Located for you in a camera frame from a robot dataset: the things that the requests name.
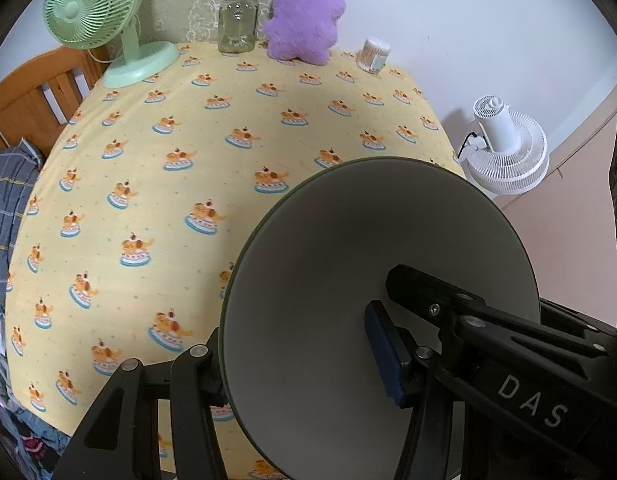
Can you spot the green patterned board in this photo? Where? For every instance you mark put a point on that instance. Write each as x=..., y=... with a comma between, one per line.
x=198, y=0

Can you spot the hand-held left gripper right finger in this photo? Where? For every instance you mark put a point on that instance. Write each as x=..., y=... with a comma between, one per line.
x=383, y=355

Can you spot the beige floral ceramic bowl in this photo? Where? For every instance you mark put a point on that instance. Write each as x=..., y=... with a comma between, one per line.
x=338, y=260

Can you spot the purple plush toy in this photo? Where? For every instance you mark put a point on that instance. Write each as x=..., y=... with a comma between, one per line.
x=303, y=15

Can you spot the white desk fan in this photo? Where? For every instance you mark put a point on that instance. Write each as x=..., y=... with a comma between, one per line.
x=508, y=155

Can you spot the wooden headboard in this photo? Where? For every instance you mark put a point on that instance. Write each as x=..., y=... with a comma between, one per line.
x=23, y=110

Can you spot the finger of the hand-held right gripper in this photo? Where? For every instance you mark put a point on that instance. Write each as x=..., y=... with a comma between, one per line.
x=578, y=322
x=423, y=290

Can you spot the beige door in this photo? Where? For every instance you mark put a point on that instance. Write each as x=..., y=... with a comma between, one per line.
x=573, y=200

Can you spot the empty glass jar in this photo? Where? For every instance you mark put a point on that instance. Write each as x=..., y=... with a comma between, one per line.
x=237, y=22

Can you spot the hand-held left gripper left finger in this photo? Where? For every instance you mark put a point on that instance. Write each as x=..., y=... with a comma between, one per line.
x=198, y=375

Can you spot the grey plaid pillow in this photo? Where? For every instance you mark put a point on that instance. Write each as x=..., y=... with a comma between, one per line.
x=8, y=200

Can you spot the cotton swab container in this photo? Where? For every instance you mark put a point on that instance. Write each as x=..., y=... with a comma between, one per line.
x=374, y=55

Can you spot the dark clothes pile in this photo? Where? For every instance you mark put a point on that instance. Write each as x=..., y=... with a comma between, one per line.
x=23, y=430

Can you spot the green desk fan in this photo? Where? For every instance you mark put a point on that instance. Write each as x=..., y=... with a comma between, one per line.
x=88, y=10

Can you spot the yellow printed tablecloth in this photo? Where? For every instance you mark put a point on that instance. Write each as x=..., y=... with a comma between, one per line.
x=163, y=200

